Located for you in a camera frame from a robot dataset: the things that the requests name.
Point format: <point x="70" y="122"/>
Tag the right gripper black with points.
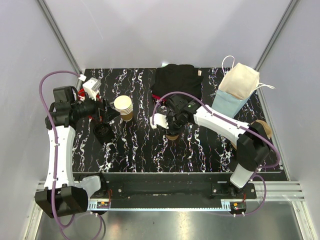
<point x="173" y="131"/>

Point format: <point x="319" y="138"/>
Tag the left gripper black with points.
<point x="106" y="113"/>

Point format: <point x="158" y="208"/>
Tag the single paper cup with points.
<point x="172" y="137"/>

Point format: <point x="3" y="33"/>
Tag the stack of paper cups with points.
<point x="123" y="104"/>

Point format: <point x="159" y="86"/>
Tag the blue white paper bag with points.
<point x="236" y="87"/>

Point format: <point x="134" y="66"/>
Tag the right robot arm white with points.
<point x="249" y="139"/>

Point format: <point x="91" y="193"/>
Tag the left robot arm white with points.
<point x="61" y="195"/>

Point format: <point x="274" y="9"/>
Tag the stack of black lids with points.
<point x="103" y="133"/>

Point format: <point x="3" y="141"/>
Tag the red cup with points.
<point x="82" y="95"/>

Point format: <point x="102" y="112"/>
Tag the pink folded cloth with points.
<point x="155" y="97"/>

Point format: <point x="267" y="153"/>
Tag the black folded cloth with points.
<point x="177" y="78"/>

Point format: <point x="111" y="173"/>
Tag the brown cup carrier on table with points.
<point x="266" y="128"/>

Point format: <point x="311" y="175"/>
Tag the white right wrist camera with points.
<point x="158" y="120"/>

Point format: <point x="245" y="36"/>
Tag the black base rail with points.
<point x="173" y="191"/>

